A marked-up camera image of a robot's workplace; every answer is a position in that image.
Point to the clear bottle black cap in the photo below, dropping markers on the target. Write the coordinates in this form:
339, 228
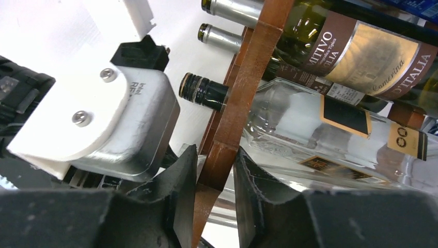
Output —
339, 139

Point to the blue liquid square bottle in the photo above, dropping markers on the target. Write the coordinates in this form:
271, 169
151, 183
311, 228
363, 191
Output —
425, 9

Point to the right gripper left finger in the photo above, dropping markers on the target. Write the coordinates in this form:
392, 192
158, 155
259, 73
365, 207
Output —
158, 213

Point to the green wine bottle back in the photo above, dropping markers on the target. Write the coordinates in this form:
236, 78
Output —
354, 46

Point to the dark wine bottle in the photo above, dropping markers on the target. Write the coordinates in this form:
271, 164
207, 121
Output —
211, 35

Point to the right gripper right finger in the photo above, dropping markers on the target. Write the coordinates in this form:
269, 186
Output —
271, 214

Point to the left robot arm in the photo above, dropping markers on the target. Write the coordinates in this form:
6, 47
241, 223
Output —
20, 99

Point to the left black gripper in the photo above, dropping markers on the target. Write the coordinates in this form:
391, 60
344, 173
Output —
78, 179

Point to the wooden wine rack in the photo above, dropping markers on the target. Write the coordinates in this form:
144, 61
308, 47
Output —
221, 136

